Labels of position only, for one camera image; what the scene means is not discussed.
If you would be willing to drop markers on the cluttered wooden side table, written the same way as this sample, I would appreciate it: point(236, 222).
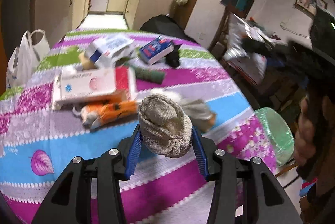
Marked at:
point(260, 81)

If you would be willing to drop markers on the colourful striped floral tablecloth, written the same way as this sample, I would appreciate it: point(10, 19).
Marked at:
point(37, 143)

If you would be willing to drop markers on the white blue paper pouch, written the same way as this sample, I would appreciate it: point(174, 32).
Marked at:
point(104, 52)

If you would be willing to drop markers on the small tan sponge block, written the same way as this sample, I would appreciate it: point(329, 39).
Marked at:
point(208, 124)

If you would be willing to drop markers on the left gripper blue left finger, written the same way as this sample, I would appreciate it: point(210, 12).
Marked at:
point(132, 152)

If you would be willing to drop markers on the person's right hand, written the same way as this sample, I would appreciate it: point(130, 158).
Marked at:
point(304, 148)

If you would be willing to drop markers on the framed wall picture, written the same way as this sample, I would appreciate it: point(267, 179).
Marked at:
point(309, 7)

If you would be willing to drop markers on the beige kitchen base cabinets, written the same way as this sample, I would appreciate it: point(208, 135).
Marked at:
point(134, 12)

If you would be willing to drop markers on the white red tissue pack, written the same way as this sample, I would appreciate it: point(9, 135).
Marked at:
point(113, 84)

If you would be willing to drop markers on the beige knitted sock ball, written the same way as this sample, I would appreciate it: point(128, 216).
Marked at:
point(165, 128)

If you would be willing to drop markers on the white plastic bag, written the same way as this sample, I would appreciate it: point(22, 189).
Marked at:
point(26, 57)

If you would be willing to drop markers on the orange printed paper bag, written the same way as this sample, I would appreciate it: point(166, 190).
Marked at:
point(97, 115)

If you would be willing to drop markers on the black sock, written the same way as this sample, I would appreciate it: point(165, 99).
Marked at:
point(172, 59)

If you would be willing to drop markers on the green lined trash bin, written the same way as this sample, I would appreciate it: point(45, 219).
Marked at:
point(278, 133)

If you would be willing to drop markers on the black bag on floor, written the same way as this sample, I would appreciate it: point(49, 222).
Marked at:
point(165, 25)

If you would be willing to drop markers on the dark green rolled sock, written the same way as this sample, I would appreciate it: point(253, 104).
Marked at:
point(153, 76)

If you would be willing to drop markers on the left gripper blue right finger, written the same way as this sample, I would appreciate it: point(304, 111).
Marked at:
point(200, 154)

